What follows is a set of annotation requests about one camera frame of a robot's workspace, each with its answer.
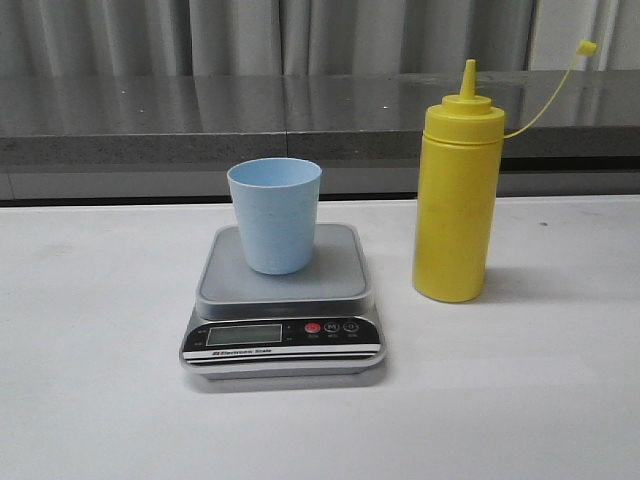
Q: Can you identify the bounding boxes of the light blue plastic cup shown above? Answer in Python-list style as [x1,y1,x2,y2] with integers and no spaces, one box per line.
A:
[227,158,322,275]

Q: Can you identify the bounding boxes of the yellow squeeze bottle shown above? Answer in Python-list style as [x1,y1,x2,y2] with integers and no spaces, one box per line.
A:
[412,40,598,304]

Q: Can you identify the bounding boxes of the silver digital kitchen scale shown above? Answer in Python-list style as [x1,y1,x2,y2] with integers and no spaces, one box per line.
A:
[179,223,386,380]

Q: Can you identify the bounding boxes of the grey stone counter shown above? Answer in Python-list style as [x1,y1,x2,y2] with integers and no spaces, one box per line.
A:
[1,71,639,205]

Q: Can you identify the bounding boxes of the grey pleated curtain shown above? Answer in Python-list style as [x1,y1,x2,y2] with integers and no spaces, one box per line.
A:
[1,1,639,77]

